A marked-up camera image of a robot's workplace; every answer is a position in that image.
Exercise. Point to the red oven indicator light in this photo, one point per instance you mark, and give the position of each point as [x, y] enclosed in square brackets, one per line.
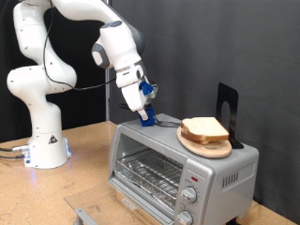
[194, 179]

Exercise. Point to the slotted spatula with blue block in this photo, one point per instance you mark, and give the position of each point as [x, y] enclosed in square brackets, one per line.
[150, 120]

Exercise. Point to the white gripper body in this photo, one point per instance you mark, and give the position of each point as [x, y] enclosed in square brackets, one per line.
[132, 93]

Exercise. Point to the black backdrop curtain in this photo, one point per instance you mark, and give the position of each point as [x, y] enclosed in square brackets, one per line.
[12, 122]

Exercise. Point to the dark grey backdrop curtain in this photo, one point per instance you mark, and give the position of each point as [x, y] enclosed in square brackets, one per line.
[187, 47]

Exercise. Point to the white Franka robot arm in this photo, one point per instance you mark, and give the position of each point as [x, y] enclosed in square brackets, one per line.
[40, 84]

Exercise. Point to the silver toaster oven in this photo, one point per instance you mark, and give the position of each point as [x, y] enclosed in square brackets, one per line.
[218, 175]

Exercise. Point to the round wooden plate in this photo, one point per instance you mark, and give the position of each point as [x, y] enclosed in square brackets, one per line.
[203, 151]

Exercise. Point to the bread slice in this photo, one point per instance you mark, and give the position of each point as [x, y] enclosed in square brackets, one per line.
[189, 137]
[204, 126]

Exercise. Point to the silver oven knob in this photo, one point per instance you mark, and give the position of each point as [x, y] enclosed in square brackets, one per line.
[189, 194]
[184, 217]

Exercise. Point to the black metal bookend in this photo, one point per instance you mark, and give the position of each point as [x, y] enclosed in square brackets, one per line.
[232, 97]

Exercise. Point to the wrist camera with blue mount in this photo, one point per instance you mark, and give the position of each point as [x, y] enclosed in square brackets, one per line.
[146, 88]

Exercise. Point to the vertical metal pole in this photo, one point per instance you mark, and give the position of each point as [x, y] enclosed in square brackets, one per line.
[107, 93]

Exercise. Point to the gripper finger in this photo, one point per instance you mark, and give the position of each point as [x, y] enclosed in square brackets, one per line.
[143, 115]

